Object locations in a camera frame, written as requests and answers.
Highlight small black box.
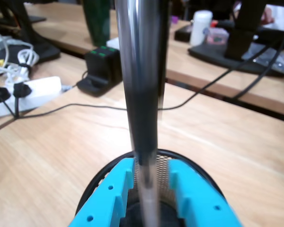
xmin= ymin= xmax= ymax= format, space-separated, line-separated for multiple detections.
xmin=174 ymin=25 xmax=193 ymax=43

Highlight transparent pen with black grip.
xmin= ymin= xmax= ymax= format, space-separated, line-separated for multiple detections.
xmin=115 ymin=0 xmax=169 ymax=227

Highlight black mesh pen holder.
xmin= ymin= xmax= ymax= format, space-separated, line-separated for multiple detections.
xmin=76 ymin=148 xmax=226 ymax=227

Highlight white power strip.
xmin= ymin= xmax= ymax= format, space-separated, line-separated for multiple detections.
xmin=0 ymin=76 xmax=62 ymax=119

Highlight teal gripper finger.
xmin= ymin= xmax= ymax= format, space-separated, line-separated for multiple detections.
xmin=167 ymin=159 xmax=245 ymax=227
xmin=68 ymin=157 xmax=136 ymax=227

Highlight white plastic bottle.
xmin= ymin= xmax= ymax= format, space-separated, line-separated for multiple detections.
xmin=189 ymin=10 xmax=213 ymax=47

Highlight thin black cable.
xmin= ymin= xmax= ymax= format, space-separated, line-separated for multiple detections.
xmin=234 ymin=23 xmax=284 ymax=99
xmin=14 ymin=28 xmax=284 ymax=119

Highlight white cable bundle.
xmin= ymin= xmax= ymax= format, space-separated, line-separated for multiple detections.
xmin=0 ymin=29 xmax=40 ymax=84

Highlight dark green bottle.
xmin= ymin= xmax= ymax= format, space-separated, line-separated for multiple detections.
xmin=81 ymin=0 xmax=112 ymax=47

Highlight black monitor stand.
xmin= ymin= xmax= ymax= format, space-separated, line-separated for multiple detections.
xmin=188 ymin=0 xmax=284 ymax=78
xmin=0 ymin=0 xmax=47 ymax=26
xmin=0 ymin=0 xmax=62 ymax=65

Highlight black charger dock green lights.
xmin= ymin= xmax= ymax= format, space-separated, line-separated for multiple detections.
xmin=76 ymin=45 xmax=123 ymax=97

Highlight pink transparent box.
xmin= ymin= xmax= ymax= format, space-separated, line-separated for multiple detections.
xmin=206 ymin=27 xmax=230 ymax=46

